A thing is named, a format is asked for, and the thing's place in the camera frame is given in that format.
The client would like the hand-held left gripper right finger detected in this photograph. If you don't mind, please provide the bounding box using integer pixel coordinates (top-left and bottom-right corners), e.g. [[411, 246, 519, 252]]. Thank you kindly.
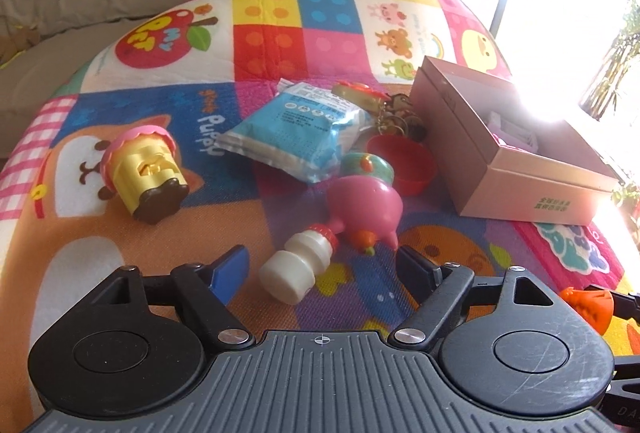
[[392, 245, 566, 349]]

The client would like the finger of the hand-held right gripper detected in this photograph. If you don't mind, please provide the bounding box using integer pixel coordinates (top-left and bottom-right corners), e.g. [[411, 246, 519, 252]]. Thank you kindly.
[[587, 284, 640, 321]]

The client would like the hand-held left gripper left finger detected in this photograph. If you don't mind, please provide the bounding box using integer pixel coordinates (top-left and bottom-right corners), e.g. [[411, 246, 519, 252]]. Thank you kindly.
[[97, 245, 256, 349]]

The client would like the orange plastic toy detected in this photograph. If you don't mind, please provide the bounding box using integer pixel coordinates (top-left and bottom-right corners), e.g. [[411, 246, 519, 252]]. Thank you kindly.
[[559, 288, 615, 333]]

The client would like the white toy bottle red cap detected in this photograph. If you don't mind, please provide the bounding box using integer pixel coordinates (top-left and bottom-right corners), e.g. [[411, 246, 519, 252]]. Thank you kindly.
[[258, 223, 341, 305]]

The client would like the yellow cupcake toy pink top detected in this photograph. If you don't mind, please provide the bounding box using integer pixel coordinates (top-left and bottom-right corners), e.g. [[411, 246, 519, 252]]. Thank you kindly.
[[98, 123, 191, 226]]

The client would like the pink toy pot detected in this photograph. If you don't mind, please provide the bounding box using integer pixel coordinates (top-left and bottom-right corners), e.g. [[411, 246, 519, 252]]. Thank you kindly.
[[327, 175, 405, 259]]

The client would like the red plastic bowl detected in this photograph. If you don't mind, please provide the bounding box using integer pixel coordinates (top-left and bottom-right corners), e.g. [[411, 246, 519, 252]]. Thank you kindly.
[[366, 134, 437, 196]]

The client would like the teal round toy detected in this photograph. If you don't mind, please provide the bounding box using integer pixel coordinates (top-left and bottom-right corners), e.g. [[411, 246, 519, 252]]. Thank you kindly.
[[340, 152, 396, 186]]

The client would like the blue and white packet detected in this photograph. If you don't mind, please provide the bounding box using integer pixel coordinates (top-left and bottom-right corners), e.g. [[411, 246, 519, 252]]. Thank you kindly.
[[216, 79, 373, 184]]

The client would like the white small package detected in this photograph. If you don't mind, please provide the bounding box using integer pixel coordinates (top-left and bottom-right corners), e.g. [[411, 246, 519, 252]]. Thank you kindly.
[[482, 110, 541, 151]]

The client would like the leafy potted plant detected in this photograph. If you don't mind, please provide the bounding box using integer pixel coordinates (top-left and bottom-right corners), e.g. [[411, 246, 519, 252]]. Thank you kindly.
[[579, 0, 640, 120]]

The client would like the colourful cartoon play mat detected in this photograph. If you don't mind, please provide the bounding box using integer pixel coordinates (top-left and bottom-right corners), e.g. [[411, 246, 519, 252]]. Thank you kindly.
[[0, 0, 640, 394]]

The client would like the brown plush toy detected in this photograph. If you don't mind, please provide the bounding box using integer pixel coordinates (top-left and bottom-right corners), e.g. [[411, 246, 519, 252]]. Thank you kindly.
[[0, 32, 37, 60]]

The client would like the brown keychain bunch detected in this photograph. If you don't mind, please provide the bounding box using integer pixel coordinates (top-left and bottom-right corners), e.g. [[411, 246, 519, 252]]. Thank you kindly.
[[372, 93, 428, 144]]

